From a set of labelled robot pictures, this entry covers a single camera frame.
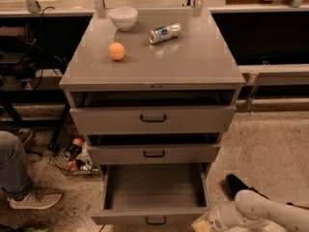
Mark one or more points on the orange fruit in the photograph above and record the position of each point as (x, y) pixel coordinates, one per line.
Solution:
(116, 51)

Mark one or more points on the grey drawer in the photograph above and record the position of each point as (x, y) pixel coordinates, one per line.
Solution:
(153, 194)
(134, 112)
(154, 148)

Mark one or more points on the silver blue drink can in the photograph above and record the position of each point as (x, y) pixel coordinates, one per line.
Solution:
(164, 33)

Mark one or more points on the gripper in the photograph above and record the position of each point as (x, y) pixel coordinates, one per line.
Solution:
(214, 220)

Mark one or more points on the white ceramic bowl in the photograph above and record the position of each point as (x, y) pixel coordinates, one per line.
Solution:
(123, 17)

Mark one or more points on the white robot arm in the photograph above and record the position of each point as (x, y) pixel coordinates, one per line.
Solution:
(251, 210)

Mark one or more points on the black sneaker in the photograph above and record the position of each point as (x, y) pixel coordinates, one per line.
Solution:
(234, 184)

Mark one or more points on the dark blue can in basket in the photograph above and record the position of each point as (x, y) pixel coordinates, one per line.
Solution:
(71, 152)

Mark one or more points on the grey metal drawer cabinet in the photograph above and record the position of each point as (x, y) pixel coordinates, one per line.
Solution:
(198, 59)

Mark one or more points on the grey middle drawer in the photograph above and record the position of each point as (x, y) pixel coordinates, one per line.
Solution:
(154, 148)

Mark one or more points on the grey top drawer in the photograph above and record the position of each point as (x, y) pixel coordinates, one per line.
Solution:
(134, 112)

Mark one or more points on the grey bottom drawer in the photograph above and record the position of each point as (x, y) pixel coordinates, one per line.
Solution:
(153, 194)

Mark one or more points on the grey knit sneaker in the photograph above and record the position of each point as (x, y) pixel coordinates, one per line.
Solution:
(38, 198)

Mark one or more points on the blue jeans leg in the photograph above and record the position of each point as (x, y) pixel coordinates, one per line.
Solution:
(14, 178)

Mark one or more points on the wire basket on floor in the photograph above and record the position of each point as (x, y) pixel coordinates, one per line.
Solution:
(75, 167)

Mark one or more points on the red apple in basket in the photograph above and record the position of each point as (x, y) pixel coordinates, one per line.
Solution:
(78, 142)

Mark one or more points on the dark machine on left shelf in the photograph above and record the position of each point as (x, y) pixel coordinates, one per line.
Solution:
(17, 52)

